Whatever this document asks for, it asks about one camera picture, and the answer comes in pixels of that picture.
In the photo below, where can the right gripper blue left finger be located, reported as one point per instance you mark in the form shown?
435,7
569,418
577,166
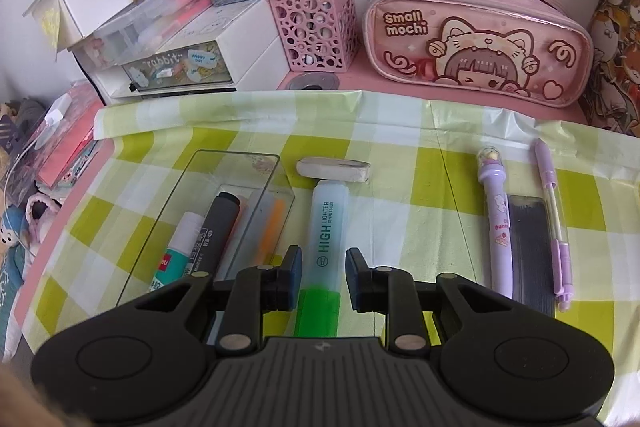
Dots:
283,281

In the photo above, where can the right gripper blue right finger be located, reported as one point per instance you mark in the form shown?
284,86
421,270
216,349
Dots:
367,287

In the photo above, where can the green cap highlighter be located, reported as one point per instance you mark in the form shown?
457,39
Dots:
319,297

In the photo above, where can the orange cap pink highlighter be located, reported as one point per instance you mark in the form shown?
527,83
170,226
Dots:
270,234

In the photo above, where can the clear plastic organizer tray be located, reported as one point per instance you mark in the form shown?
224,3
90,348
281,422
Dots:
208,173

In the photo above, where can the black grey marker pen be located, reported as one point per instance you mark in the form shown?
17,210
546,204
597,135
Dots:
215,231

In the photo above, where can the white teal glue stick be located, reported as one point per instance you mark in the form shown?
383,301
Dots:
178,251

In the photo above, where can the white eraser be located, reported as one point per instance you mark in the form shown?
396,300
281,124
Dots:
333,169

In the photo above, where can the black white case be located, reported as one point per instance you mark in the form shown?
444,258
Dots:
531,251

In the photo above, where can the purple cartoon pen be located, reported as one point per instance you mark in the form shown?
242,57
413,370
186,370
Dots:
492,175

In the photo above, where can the lilac clear mechanical pencil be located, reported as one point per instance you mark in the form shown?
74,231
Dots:
561,260

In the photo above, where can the pink highlighter pen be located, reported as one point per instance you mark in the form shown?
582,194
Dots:
240,249

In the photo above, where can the green checkered tablecloth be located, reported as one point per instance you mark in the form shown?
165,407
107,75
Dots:
422,208

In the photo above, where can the pink perforated pen holder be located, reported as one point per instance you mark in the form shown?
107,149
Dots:
317,35

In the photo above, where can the white drawer organizer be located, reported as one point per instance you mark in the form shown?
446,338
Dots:
230,47

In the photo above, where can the pink cat pencil case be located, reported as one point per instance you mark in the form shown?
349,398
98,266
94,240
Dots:
527,49

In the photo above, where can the clear stacked storage box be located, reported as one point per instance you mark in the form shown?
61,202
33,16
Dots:
136,32

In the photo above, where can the pink book set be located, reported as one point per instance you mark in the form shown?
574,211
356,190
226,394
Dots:
611,98

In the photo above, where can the person in beige coat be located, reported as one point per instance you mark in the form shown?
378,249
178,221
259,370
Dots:
16,253

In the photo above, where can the desk cable grommet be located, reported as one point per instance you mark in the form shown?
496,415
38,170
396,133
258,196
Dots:
314,81

